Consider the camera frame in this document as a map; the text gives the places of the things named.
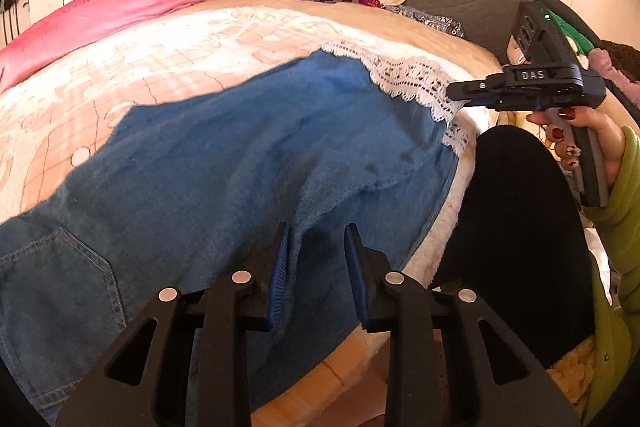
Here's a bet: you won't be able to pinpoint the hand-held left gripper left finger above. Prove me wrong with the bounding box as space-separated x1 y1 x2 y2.
55 222 292 427

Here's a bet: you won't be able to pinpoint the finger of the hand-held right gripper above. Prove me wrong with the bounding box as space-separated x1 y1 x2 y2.
446 75 505 108

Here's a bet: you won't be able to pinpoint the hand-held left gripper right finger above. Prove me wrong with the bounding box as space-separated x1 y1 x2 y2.
344 223 583 427

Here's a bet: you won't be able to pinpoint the blue denim pants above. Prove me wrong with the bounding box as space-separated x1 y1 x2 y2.
0 52 462 426

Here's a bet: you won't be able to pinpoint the person's right forearm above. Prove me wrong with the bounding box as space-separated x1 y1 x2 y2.
582 127 640 280

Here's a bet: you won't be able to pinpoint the person's right hand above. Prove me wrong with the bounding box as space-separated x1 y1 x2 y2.
525 106 627 180

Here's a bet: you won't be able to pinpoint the green and white cloth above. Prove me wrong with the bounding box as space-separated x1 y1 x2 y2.
550 14 602 56

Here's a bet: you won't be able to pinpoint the pink fuzzy cloth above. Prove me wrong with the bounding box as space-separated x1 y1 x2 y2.
587 41 640 104

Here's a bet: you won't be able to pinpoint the white lace cloth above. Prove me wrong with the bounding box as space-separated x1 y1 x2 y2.
320 39 477 156

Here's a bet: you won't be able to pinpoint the dark floral cloth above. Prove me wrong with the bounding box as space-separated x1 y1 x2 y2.
385 4 466 40

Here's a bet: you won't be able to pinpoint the person's leg in black trousers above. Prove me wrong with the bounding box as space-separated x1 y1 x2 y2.
434 125 597 369

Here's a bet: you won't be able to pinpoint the peach and white patterned blanket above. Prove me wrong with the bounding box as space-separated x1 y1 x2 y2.
0 0 507 427

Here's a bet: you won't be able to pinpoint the person's green jacket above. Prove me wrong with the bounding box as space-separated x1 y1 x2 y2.
545 254 640 427

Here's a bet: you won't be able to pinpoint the black wall rack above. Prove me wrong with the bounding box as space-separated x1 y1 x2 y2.
0 0 30 48

